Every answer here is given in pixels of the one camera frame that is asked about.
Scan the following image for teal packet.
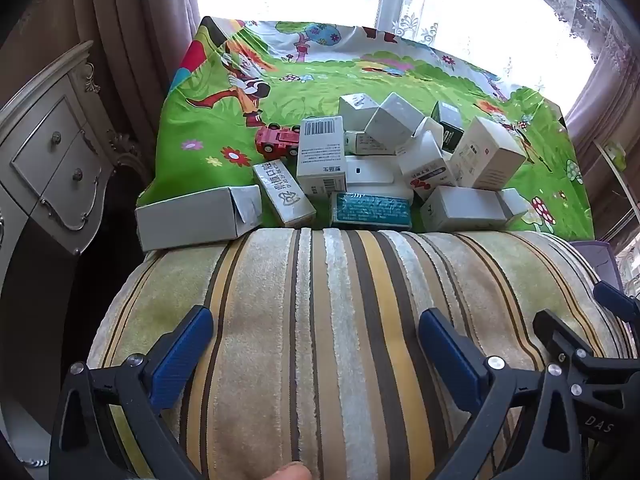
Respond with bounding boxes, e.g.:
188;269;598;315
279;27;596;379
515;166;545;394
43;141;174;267
330;191;413;232

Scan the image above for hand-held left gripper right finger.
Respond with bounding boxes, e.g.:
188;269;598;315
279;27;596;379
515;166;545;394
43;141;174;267
419;307;585;480

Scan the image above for striped plush cushion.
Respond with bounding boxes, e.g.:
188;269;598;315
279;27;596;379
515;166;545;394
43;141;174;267
86;227;633;480

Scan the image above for black box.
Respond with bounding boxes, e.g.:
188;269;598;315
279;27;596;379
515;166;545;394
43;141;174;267
431;101;466;153

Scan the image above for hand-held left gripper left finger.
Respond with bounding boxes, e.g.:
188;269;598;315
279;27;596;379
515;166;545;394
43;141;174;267
47;305;214;480

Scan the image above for purple storage container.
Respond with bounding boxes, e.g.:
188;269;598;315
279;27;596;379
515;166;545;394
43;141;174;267
570;240;621;286

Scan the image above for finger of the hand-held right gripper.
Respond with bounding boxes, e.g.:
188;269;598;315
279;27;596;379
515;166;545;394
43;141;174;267
592;281;640;323
532;310;601;366

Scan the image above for white lace curtain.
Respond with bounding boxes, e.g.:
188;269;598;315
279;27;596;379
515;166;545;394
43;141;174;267
195;0;611;106

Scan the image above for person's left hand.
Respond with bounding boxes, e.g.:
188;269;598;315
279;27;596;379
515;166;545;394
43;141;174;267
262;461;313;480

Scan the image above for long plain white carton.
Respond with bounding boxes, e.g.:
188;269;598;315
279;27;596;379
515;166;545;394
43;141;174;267
420;185;530;233

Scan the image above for flat square white carton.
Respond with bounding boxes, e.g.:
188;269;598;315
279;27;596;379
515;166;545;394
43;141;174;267
345;156;416;196

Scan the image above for narrow printed carton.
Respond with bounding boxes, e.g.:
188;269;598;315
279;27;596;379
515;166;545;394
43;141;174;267
252;159;317;226

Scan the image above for large torn whitish carton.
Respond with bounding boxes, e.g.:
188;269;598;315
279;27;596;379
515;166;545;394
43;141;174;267
135;185;263;252

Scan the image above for green cartoon printed cloth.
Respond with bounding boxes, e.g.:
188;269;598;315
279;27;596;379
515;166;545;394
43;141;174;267
137;16;596;241

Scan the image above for pile of white boxes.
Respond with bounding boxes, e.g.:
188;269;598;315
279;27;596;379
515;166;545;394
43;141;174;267
296;92;542;196

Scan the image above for red toy car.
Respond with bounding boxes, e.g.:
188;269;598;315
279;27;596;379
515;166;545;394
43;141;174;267
255;122;302;160

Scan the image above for white ornate dresser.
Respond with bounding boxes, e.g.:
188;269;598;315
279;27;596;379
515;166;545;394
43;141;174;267
0;40;151;256

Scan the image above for white carton with red print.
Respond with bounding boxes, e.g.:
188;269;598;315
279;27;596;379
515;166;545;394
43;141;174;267
397;130;458;196

